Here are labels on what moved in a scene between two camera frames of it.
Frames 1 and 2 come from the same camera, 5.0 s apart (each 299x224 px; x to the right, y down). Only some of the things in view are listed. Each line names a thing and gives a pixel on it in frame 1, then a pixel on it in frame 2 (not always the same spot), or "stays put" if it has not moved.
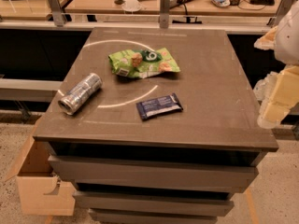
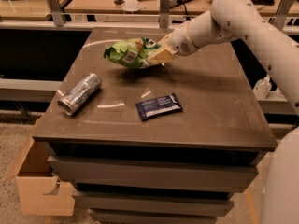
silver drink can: (87, 87) stays put
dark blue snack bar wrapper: (159, 106) stays put
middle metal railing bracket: (164, 7) stays put
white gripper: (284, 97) -> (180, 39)
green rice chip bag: (140, 63) -> (135, 52)
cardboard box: (39, 189) stays put
